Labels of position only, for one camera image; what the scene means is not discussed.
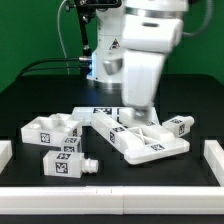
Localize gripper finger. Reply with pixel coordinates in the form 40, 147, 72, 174
134, 109, 151, 123

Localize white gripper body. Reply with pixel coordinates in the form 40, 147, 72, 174
122, 15, 183, 109

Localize white chair back frame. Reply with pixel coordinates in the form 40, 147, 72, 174
91, 108, 190, 165

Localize white chair seat block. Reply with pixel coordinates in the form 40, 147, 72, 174
21, 113, 84, 147

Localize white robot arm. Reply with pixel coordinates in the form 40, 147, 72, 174
87, 0, 188, 122

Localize white flat chair panel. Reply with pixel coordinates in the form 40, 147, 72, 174
72, 107, 159, 127

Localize small white tagged cube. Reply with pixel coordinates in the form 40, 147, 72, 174
61, 136, 82, 152

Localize white right border block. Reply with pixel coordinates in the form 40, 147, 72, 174
204, 140, 224, 187

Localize white border block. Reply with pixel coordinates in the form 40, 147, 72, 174
0, 140, 12, 174
204, 140, 224, 187

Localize white left border block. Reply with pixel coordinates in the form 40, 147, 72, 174
0, 140, 12, 174

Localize black camera stand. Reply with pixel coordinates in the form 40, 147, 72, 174
65, 0, 123, 76

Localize grey cable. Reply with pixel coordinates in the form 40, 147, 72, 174
56, 0, 72, 75

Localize white front border rail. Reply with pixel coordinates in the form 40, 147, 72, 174
0, 186, 224, 215

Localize black cables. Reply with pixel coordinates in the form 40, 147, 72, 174
14, 57, 93, 79

